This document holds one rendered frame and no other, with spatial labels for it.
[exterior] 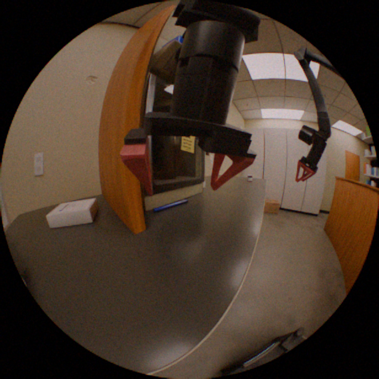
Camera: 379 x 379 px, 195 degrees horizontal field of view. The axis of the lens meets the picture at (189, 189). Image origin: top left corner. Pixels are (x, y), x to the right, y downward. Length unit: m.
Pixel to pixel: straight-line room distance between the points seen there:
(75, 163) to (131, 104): 0.55
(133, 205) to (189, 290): 0.17
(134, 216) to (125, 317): 0.17
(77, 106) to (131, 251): 0.78
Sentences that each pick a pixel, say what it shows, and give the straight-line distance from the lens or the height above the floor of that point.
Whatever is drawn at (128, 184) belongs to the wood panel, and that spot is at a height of 1.04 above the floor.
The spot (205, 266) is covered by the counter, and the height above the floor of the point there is 0.94.
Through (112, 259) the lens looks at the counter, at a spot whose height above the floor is 0.94.
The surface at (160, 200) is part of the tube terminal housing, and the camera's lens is 0.37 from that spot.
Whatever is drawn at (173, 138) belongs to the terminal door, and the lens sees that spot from 0.39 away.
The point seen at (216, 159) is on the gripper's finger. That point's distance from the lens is 0.17.
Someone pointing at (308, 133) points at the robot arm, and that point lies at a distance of 0.55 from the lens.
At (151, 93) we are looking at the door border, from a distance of 0.39.
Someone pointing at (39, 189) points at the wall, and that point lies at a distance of 0.79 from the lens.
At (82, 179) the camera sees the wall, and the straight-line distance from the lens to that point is 0.72.
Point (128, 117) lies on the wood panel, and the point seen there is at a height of 1.17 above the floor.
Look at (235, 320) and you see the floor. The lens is 1.15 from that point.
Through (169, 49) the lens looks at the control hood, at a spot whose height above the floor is 1.47.
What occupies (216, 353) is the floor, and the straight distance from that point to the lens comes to 1.10.
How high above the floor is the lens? 1.08
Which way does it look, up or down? 13 degrees down
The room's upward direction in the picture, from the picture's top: straight up
